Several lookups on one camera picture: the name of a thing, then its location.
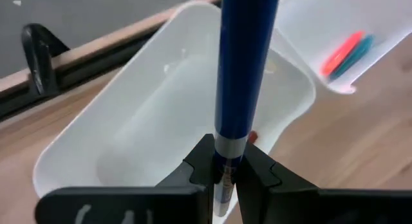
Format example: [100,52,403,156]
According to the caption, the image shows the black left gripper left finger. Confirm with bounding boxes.
[35,133,216,224]

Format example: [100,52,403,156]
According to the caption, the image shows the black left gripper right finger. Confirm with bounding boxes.
[236,142,412,224]

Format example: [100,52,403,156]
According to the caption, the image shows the blue-capped white marker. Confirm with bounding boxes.
[211,0,281,218]

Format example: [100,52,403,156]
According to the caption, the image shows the orange slim highlighter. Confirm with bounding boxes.
[319,30,367,78]

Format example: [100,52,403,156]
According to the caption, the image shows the teal slim highlighter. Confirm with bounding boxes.
[328,34,375,81]

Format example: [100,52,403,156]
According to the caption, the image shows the white plastic bin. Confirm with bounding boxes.
[32,1,317,224]
[273,0,412,95]

